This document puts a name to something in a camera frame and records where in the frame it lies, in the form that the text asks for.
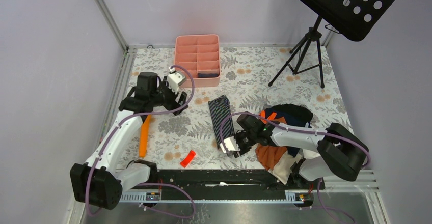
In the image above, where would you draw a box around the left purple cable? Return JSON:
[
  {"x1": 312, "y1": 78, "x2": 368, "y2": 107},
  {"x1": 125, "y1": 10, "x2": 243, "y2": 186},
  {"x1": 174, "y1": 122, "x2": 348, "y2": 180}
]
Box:
[{"x1": 84, "y1": 64, "x2": 197, "y2": 220}]

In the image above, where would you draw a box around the striped navy garment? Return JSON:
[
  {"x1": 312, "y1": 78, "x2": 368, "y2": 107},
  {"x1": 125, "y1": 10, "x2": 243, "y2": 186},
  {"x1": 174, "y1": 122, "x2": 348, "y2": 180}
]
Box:
[{"x1": 208, "y1": 95, "x2": 235, "y2": 149}]

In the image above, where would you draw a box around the floral table mat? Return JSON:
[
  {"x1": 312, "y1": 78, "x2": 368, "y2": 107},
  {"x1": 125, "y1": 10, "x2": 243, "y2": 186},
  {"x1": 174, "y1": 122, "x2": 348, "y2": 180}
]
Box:
[{"x1": 144, "y1": 47, "x2": 352, "y2": 170}]

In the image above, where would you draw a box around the orange toy microphone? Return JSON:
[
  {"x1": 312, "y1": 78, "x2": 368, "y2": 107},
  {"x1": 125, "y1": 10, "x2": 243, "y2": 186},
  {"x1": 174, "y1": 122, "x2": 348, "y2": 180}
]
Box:
[{"x1": 138, "y1": 115, "x2": 151, "y2": 157}]

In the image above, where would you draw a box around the black music stand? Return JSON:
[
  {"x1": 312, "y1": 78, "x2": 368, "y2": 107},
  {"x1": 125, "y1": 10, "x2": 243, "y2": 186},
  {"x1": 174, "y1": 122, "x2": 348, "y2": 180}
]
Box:
[{"x1": 268, "y1": 0, "x2": 395, "y2": 88}]

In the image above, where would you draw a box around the navy underwear beige waistband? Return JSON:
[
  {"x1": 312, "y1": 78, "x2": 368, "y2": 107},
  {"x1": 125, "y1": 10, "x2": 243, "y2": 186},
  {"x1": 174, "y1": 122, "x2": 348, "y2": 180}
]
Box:
[{"x1": 197, "y1": 73, "x2": 219, "y2": 78}]

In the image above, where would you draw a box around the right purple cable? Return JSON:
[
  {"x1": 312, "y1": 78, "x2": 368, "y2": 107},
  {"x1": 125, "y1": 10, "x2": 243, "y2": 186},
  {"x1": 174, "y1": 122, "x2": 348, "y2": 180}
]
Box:
[{"x1": 219, "y1": 111, "x2": 371, "y2": 224}]

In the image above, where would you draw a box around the white cream garment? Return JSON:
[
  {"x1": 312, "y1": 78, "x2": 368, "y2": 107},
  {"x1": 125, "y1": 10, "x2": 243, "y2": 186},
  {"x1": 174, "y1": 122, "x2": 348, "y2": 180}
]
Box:
[{"x1": 267, "y1": 150, "x2": 319, "y2": 184}]

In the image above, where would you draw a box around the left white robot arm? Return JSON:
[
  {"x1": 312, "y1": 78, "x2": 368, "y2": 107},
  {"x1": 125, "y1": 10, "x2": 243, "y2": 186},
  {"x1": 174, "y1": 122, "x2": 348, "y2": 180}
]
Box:
[{"x1": 70, "y1": 69, "x2": 187, "y2": 210}]

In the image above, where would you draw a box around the small red plastic piece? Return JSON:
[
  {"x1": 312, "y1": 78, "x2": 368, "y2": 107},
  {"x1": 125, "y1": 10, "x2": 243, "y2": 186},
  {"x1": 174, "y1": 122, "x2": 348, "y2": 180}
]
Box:
[{"x1": 180, "y1": 150, "x2": 196, "y2": 168}]

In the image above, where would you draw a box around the pink divided organizer tray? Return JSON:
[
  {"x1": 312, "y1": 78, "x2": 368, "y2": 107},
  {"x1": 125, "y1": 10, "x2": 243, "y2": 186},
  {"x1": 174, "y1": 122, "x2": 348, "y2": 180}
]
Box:
[{"x1": 174, "y1": 34, "x2": 221, "y2": 87}]

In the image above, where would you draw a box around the black garment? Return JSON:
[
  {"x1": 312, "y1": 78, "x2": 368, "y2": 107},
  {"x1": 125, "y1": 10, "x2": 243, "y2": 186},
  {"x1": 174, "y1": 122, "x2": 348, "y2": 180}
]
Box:
[{"x1": 262, "y1": 103, "x2": 314, "y2": 122}]

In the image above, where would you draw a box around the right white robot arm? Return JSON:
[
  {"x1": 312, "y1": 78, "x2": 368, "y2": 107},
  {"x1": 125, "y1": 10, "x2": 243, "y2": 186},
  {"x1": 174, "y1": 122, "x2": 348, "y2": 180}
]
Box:
[{"x1": 218, "y1": 112, "x2": 371, "y2": 189}]

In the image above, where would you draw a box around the navy garment orange lettering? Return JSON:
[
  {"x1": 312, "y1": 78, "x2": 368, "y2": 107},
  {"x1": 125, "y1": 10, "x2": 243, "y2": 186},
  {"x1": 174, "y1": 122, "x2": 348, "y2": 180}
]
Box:
[{"x1": 264, "y1": 109, "x2": 313, "y2": 157}]

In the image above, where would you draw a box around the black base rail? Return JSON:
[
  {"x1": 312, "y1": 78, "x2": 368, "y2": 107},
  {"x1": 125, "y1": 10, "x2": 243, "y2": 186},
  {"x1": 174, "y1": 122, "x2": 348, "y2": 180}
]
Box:
[{"x1": 125, "y1": 168, "x2": 326, "y2": 203}]

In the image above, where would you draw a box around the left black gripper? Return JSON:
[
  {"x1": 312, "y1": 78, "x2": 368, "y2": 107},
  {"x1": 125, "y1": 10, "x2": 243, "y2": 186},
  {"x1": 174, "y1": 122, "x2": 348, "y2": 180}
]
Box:
[{"x1": 150, "y1": 77, "x2": 188, "y2": 115}]

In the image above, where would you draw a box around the purple cable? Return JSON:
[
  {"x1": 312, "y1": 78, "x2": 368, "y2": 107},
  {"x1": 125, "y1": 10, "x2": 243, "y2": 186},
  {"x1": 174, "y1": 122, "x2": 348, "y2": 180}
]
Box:
[
  {"x1": 219, "y1": 111, "x2": 371, "y2": 224},
  {"x1": 84, "y1": 64, "x2": 197, "y2": 220}
]

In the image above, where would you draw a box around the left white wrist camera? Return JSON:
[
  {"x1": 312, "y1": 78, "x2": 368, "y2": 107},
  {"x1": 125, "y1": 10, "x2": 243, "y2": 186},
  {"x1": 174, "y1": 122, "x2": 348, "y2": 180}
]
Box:
[{"x1": 166, "y1": 69, "x2": 187, "y2": 94}]

